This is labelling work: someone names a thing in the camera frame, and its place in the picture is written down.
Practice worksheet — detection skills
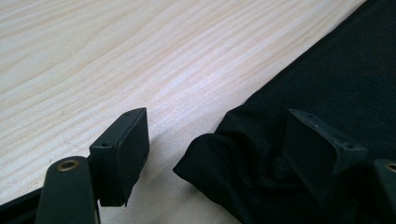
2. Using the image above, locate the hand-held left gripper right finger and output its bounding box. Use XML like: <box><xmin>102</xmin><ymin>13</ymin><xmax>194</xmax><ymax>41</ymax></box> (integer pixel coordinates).
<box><xmin>281</xmin><ymin>108</ymin><xmax>370</xmax><ymax>204</ymax></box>

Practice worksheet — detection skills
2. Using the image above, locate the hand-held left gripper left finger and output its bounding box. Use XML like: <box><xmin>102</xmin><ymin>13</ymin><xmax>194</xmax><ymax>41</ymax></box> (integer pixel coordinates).
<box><xmin>89</xmin><ymin>106</ymin><xmax>150</xmax><ymax>207</ymax></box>

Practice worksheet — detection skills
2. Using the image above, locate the black button-up shirt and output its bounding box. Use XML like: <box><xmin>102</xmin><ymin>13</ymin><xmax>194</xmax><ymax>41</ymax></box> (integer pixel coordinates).
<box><xmin>172</xmin><ymin>0</ymin><xmax>396</xmax><ymax>224</ymax></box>

